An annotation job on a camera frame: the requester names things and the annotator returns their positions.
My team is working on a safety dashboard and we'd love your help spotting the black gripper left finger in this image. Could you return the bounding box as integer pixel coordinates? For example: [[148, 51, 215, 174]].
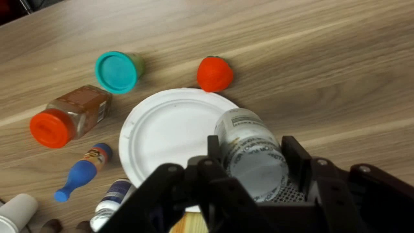
[[99, 135, 265, 233]]

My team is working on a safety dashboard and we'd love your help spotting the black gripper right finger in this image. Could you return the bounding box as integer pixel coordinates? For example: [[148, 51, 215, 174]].
[[281, 136, 414, 233]]

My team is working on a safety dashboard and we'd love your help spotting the white bottle silver foil top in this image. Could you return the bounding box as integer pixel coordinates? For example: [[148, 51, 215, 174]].
[[214, 108, 290, 203]]

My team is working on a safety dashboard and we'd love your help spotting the white bottle blue label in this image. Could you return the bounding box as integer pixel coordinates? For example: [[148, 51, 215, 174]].
[[90, 179, 138, 233]]

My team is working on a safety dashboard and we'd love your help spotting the teal lid green dough tub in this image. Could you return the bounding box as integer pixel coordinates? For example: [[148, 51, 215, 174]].
[[95, 51, 147, 96]]

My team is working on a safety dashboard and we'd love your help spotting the spice jar orange lid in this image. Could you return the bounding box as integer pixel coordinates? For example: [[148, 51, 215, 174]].
[[29, 84, 114, 150]]

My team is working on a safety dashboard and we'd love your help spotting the white paper plate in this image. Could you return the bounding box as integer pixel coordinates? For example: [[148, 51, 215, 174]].
[[118, 88, 241, 214]]

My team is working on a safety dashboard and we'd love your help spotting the yellow cardboard box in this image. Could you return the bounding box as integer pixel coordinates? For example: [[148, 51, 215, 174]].
[[170, 211, 210, 233]]

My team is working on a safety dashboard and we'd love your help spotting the blue-capped small bottle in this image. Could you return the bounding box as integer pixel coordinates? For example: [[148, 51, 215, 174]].
[[54, 143, 114, 205]]

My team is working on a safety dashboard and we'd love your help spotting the red toy strawberry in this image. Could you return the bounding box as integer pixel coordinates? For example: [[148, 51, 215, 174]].
[[196, 56, 236, 93]]

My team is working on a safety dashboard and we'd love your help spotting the brown moose plush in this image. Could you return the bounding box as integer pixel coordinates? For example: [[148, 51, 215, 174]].
[[41, 219, 95, 233]]

